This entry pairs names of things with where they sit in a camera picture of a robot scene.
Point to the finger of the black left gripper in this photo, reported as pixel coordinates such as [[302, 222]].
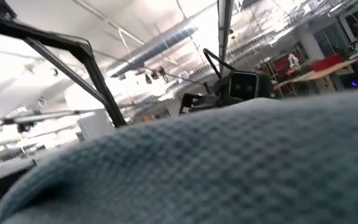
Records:
[[194, 101]]

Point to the light blue jeans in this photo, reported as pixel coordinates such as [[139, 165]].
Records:
[[213, 161]]

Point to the background red bin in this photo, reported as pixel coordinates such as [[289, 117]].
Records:
[[328, 63]]

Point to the background wooden table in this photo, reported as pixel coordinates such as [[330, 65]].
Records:
[[319, 74]]

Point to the white cabinet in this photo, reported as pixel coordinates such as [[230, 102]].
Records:
[[95, 124]]

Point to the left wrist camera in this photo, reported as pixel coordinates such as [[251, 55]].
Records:
[[242, 86]]

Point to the ribbed ceiling air duct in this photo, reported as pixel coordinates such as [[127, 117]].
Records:
[[160, 46]]

